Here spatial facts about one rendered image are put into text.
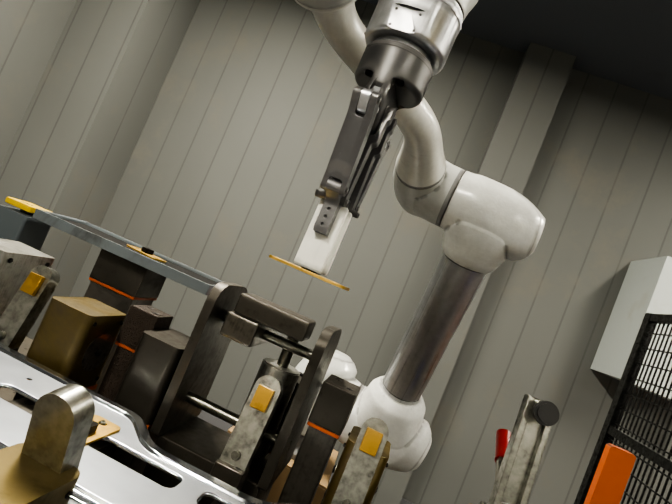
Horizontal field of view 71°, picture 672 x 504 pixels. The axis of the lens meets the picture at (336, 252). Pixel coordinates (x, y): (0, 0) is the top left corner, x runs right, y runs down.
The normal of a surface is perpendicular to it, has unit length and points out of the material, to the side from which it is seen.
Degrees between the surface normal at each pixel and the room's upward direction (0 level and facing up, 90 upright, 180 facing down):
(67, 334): 90
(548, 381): 90
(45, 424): 102
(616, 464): 90
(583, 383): 90
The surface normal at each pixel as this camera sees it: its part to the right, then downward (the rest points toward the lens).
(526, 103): -0.11, -0.10
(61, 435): -0.22, 0.08
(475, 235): -0.42, 0.32
